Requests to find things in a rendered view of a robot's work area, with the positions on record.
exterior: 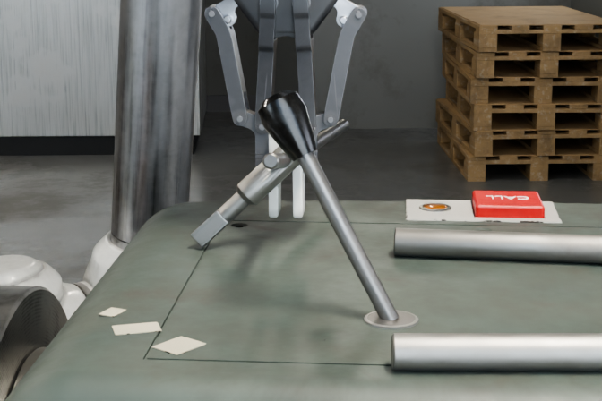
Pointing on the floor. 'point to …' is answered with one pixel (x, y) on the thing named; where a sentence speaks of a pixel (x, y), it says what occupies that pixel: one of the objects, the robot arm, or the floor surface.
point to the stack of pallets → (520, 89)
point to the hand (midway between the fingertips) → (287, 172)
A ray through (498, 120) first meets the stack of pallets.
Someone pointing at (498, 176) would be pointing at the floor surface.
